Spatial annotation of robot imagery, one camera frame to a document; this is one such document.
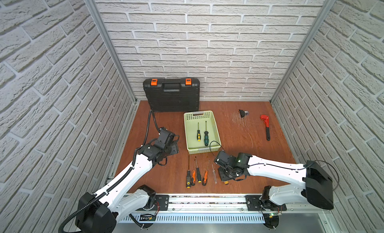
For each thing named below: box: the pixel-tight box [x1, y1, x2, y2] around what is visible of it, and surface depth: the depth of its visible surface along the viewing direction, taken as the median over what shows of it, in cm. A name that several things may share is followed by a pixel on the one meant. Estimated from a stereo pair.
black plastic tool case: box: [143, 78, 200, 112], surface depth 96 cm
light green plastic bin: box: [183, 110, 222, 155], surface depth 102 cm
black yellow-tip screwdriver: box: [195, 156, 202, 183], surface depth 83 cm
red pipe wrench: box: [260, 114, 271, 141], surface depth 108 cm
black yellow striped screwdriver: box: [186, 155, 191, 189], surface depth 81 cm
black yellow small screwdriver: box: [197, 122, 201, 142], surface depth 99 cm
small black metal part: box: [238, 109, 249, 118], surface depth 113 cm
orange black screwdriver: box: [191, 156, 197, 186], surface depth 81 cm
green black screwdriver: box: [204, 121, 209, 146], surface depth 97 cm
